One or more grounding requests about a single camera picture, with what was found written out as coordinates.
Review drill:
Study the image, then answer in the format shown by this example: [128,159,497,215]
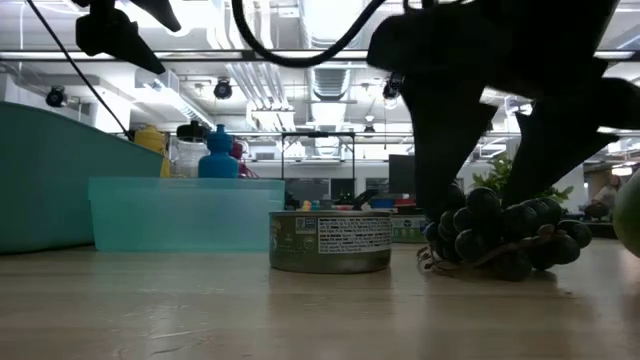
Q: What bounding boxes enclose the yellow plastic water bottle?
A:
[133,124,172,179]

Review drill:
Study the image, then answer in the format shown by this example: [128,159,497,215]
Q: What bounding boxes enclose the person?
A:
[584,174,624,221]

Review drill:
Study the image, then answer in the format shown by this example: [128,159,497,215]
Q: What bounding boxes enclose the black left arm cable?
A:
[24,0,135,142]

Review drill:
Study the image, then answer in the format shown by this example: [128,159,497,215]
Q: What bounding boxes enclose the green pear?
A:
[612,168,640,259]

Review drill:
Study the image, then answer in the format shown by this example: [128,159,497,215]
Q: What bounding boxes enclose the clear bottle with black cap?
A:
[172,119,211,179]

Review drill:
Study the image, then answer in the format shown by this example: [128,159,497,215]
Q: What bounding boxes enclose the dark purple grape bunch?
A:
[415,182,594,283]

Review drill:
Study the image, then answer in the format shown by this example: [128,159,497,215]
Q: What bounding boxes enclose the labelled tuna can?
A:
[268,209,394,275]

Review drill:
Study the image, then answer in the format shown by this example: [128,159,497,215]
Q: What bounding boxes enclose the black metal stand frame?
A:
[280,130,357,197]

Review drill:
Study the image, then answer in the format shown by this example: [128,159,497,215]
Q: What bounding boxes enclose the black computer monitor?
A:
[388,153,417,197]

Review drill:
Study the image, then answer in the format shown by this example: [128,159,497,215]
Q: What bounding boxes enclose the teal plastic bin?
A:
[0,101,166,255]

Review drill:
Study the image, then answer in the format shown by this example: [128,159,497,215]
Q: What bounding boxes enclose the black overhead frame bar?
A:
[0,48,640,63]

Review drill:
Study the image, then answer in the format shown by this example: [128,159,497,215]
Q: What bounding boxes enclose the blue plastic water bottle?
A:
[197,123,241,180]

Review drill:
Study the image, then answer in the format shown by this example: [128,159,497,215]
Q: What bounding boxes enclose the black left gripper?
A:
[72,0,182,76]

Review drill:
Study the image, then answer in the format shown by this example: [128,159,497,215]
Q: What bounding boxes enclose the black ceiling spotlight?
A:
[45,85,67,108]
[212,78,234,101]

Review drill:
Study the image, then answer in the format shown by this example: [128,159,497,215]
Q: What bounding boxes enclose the silver can with green label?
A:
[390,214,427,245]

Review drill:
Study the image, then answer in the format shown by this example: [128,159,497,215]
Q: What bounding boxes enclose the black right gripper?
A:
[366,0,640,221]

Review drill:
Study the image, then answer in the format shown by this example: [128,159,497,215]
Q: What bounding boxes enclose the small green potted plant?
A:
[471,152,576,204]

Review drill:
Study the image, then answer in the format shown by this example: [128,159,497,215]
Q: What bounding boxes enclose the black overhead camera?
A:
[382,72,404,100]

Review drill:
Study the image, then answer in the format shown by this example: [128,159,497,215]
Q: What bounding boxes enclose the translucent teal plastic tray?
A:
[88,176,286,253]

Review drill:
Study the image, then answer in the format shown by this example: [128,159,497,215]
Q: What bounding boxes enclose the pink plastic water bottle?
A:
[229,139,260,180]

